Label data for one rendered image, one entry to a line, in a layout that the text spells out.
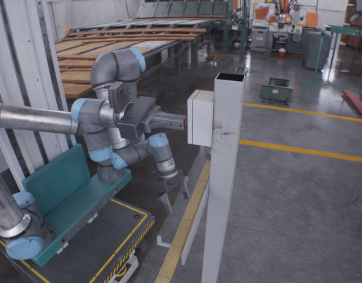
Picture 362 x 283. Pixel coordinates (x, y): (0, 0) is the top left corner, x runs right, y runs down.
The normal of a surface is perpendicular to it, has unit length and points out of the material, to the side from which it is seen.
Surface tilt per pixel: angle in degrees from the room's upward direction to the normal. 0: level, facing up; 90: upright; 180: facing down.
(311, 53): 96
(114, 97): 77
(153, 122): 10
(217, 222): 90
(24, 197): 7
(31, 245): 97
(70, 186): 90
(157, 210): 0
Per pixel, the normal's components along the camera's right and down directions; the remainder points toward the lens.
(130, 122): -0.07, -0.77
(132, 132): -0.30, 0.63
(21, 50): 0.89, 0.22
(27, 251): 0.51, 0.54
